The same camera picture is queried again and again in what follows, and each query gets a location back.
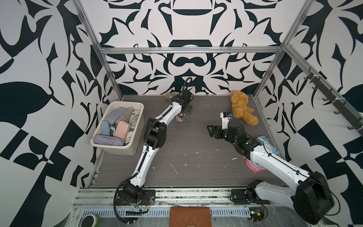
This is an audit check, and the newspaper print case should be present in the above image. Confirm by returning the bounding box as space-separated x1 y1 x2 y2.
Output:
175 113 185 123

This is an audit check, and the map print glasses case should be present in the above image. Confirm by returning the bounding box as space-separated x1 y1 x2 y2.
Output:
129 109 141 128

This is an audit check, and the grey fabric case horizontal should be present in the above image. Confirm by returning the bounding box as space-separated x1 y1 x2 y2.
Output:
115 107 134 125

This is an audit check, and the pink case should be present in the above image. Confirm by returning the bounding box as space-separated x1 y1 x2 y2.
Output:
113 121 131 141

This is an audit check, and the newspaper flag case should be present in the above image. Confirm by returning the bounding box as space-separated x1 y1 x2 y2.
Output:
124 128 134 146

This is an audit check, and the cream plastic storage box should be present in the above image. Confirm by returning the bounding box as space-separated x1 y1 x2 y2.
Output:
90 101 145 156

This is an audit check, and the purple case horizontal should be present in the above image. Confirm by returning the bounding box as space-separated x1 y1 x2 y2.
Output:
105 107 127 125

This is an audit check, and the light blue case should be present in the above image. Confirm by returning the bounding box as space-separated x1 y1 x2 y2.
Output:
100 121 110 136

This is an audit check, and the purple case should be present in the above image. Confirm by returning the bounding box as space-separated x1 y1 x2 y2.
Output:
93 134 124 146

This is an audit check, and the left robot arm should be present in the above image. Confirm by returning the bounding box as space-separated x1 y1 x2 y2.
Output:
120 89 194 203

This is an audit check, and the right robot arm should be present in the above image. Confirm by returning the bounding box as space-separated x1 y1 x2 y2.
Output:
207 118 335 225

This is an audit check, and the tan fabric case at back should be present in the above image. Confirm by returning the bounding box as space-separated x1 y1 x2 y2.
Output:
164 92 179 100

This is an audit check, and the blue tissue pack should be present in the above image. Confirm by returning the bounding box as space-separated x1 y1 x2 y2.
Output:
257 136 280 156

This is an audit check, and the tan teddy bear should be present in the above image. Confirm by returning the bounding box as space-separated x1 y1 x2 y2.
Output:
231 91 259 125

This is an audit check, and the pink alarm clock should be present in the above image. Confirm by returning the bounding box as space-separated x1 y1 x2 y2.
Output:
245 159 266 173

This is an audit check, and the brown quilted wallet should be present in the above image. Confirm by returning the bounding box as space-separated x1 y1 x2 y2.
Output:
169 207 212 227

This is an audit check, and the green tape roll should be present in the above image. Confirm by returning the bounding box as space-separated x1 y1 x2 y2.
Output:
80 214 101 227

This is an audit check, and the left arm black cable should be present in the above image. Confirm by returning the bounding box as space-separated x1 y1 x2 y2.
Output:
112 77 193 224

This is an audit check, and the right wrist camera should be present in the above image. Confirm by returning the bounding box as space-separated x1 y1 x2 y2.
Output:
220 112 233 130

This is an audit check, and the grey wall hook rail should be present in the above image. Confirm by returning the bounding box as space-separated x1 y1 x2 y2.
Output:
304 67 363 136

